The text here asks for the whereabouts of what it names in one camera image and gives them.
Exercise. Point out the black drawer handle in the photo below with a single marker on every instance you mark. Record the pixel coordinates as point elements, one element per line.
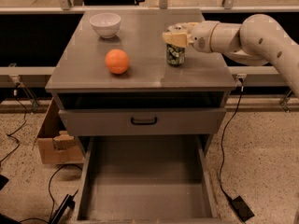
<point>143,122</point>

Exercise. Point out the green soda can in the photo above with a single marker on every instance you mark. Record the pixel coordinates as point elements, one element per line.
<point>175,56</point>

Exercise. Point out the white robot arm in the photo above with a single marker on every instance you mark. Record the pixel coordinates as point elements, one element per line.
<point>260,39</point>

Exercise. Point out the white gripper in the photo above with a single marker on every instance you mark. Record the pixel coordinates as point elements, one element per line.
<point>202,36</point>

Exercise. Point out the open grey middle drawer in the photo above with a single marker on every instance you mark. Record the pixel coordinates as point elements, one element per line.
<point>159,179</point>

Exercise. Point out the white ceramic bowl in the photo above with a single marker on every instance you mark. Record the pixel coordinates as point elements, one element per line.
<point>106,24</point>

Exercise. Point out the black power adapter right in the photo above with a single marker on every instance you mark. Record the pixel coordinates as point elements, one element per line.
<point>241,209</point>

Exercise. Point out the grey top drawer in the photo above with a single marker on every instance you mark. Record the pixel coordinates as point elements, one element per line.
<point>106,122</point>

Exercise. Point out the brown cardboard box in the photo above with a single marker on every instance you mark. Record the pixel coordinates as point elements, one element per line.
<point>54,143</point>

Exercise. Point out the grey metal rail frame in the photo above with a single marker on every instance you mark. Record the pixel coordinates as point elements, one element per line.
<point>261,80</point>

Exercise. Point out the grey drawer cabinet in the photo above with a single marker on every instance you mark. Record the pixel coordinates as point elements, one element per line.
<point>81,79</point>

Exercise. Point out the black device lower left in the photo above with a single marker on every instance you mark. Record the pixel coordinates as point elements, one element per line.
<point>68,202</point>

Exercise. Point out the orange ball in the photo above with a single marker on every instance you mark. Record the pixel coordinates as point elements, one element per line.
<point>117,61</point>

